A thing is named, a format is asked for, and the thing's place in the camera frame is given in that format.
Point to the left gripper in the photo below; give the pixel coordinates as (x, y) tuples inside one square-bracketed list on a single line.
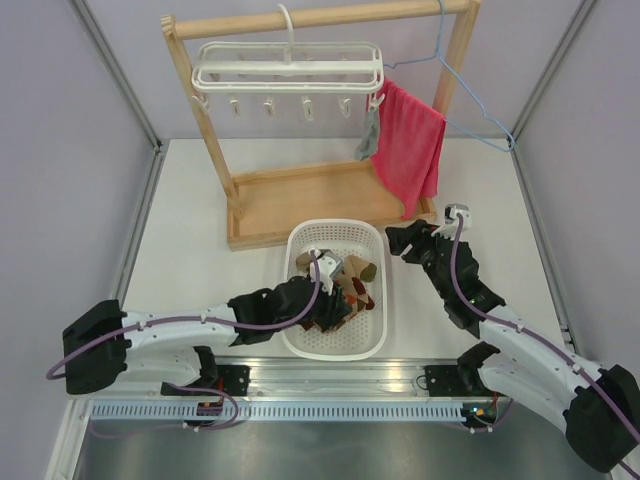
[(334, 308)]

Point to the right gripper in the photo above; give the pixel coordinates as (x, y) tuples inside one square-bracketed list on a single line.
[(419, 231)]

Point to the argyle sock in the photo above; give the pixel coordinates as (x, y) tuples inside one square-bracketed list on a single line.
[(303, 262), (349, 285)]

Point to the beige striped sock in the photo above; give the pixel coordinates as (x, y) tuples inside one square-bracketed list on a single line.
[(364, 301), (361, 268)]

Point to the grey sock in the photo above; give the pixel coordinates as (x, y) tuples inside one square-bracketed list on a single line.
[(368, 144)]

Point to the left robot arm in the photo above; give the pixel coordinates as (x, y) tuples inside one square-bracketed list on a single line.
[(108, 348)]

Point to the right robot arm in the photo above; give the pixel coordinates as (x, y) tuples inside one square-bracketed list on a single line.
[(596, 408)]

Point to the white clip sock hanger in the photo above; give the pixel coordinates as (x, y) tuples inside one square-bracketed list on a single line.
[(342, 69)]

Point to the white perforated plastic basket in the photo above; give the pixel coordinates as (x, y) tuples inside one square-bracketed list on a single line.
[(364, 335)]

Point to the pink towel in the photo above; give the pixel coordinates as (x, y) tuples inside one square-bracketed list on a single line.
[(409, 147)]

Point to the wooden clothes rack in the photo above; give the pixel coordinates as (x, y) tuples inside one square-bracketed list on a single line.
[(263, 207)]

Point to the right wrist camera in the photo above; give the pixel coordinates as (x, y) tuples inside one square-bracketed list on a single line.
[(457, 218)]

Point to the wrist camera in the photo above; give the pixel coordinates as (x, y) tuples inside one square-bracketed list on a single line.
[(325, 266), (457, 218)]

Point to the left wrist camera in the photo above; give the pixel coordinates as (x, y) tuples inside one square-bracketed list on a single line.
[(325, 266)]

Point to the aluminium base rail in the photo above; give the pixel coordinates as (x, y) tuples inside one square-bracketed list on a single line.
[(271, 379)]

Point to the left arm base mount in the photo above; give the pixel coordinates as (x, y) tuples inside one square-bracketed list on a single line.
[(229, 379)]

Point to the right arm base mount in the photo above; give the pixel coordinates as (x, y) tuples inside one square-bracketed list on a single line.
[(450, 382)]

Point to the white slotted cable duct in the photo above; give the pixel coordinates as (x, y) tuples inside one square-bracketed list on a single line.
[(279, 410)]

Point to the right aluminium frame post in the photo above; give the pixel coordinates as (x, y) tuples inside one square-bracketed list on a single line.
[(568, 39)]

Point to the aluminium frame post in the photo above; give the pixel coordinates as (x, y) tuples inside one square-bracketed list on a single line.
[(568, 39), (89, 23)]

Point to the left aluminium frame post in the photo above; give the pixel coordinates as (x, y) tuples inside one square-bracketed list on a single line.
[(89, 23)]

